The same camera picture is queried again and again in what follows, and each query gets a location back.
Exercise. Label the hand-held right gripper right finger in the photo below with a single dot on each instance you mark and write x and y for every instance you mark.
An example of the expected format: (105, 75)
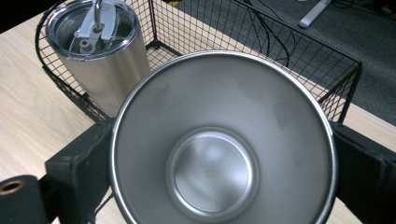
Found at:
(364, 171)

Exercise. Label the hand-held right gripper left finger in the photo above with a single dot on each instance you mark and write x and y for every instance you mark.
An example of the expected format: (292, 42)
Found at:
(81, 161)

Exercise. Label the steel tumbler with clear lid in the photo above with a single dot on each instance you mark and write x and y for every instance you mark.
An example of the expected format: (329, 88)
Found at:
(109, 81)

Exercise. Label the white metal desk frame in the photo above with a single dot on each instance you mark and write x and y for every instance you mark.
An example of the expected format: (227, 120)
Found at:
(313, 14)

